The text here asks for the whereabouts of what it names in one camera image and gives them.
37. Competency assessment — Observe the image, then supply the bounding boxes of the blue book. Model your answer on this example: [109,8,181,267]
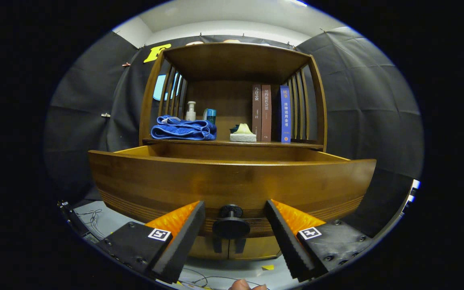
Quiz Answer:
[271,85,292,143]

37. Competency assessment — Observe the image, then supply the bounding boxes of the wooden cabinet with slatted shelf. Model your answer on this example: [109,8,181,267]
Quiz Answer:
[139,42,328,260]

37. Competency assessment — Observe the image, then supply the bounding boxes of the reddish brown book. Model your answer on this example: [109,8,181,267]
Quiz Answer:
[261,84,272,142]

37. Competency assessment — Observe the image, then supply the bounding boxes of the blue folded towel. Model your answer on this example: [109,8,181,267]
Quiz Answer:
[151,115,218,141]

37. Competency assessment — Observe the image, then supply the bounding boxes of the wooden drawer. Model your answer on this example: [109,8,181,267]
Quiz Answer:
[88,144,377,238]

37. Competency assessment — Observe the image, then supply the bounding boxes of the dark brown book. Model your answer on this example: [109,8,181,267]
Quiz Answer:
[252,84,263,141]

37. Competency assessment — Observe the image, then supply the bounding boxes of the green handled white brush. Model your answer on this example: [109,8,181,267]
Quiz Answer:
[230,123,257,143]

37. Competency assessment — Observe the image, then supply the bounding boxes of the black backdrop cloth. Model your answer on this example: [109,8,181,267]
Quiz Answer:
[43,26,424,238]

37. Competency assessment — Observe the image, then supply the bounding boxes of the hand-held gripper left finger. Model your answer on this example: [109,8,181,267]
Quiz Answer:
[95,200,206,284]

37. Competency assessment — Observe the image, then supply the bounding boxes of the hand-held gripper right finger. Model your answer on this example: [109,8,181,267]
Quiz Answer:
[265,199,373,282]

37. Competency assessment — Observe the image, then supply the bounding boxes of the black drawer knob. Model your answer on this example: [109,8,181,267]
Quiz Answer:
[212,204,251,239]

